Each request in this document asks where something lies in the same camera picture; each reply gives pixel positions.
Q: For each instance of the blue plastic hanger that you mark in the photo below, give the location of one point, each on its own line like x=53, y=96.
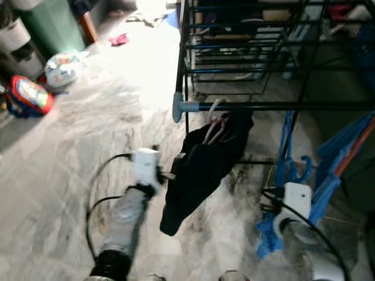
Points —
x=285, y=146

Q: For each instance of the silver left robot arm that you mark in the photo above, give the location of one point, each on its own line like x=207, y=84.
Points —
x=126, y=222

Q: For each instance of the pale plastic hanger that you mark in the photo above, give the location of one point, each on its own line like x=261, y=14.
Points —
x=210, y=111

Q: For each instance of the salmon pink plastic hanger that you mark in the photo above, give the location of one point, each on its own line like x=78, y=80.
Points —
x=354, y=149

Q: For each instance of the black garment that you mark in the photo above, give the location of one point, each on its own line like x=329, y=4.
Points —
x=199, y=175

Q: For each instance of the black metal drying rack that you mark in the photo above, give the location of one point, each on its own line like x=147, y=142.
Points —
x=179, y=108

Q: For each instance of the red crumpled cloth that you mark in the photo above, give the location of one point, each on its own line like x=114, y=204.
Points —
x=118, y=40

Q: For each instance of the robot right leg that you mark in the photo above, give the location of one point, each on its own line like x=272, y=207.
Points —
x=234, y=276

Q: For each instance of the clear plastic bag of packs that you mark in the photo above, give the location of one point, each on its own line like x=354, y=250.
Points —
x=63, y=70

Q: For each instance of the beige crumpled cloth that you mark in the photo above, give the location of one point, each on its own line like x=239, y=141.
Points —
x=146, y=19

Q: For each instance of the red and blue backpack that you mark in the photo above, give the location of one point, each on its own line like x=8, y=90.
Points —
x=29, y=96

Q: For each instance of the green cabinet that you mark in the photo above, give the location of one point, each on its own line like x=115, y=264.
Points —
x=50, y=26

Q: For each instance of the dark blue bag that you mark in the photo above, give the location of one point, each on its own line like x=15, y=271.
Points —
x=366, y=52

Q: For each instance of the white drawer unit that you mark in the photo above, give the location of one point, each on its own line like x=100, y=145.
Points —
x=17, y=41

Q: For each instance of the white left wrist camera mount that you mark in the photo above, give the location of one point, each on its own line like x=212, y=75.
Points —
x=146, y=167

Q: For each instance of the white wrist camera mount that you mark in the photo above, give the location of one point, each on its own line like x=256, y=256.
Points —
x=146, y=167
x=297, y=201

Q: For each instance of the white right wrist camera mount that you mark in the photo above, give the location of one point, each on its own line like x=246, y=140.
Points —
x=297, y=201

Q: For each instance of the brown wooden post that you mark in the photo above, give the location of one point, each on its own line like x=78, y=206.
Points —
x=88, y=28

